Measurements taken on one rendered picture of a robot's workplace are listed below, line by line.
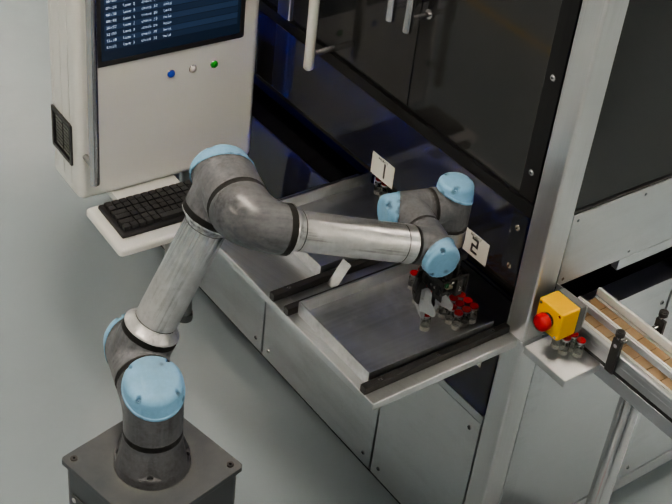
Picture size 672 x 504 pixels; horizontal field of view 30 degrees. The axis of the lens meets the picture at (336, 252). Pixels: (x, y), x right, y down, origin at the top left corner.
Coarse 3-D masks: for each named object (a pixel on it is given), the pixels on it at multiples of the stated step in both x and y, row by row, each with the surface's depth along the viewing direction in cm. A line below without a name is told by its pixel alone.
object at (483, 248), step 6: (468, 228) 278; (468, 234) 278; (474, 234) 277; (468, 240) 279; (474, 240) 277; (480, 240) 276; (468, 246) 280; (480, 246) 276; (486, 246) 274; (468, 252) 280; (480, 252) 277; (486, 252) 275; (480, 258) 277; (486, 258) 276
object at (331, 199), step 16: (368, 176) 317; (304, 192) 307; (320, 192) 309; (336, 192) 313; (352, 192) 314; (368, 192) 315; (304, 208) 307; (320, 208) 308; (336, 208) 308; (352, 208) 309; (368, 208) 310; (304, 256) 289; (320, 256) 292; (336, 256) 293; (320, 272) 285
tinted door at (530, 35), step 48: (432, 0) 267; (480, 0) 254; (528, 0) 243; (432, 48) 271; (480, 48) 258; (528, 48) 247; (432, 96) 276; (480, 96) 263; (528, 96) 251; (480, 144) 268; (528, 144) 255
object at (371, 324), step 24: (408, 264) 288; (336, 288) 278; (360, 288) 283; (384, 288) 285; (312, 312) 276; (336, 312) 277; (360, 312) 277; (384, 312) 278; (408, 312) 279; (336, 336) 270; (360, 336) 271; (384, 336) 272; (408, 336) 272; (432, 336) 273; (456, 336) 269; (360, 360) 265; (384, 360) 266; (408, 360) 263
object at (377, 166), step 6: (372, 156) 300; (378, 156) 298; (372, 162) 301; (378, 162) 299; (384, 162) 297; (372, 168) 302; (378, 168) 300; (390, 168) 296; (378, 174) 301; (390, 174) 296; (384, 180) 299; (390, 180) 297; (390, 186) 298
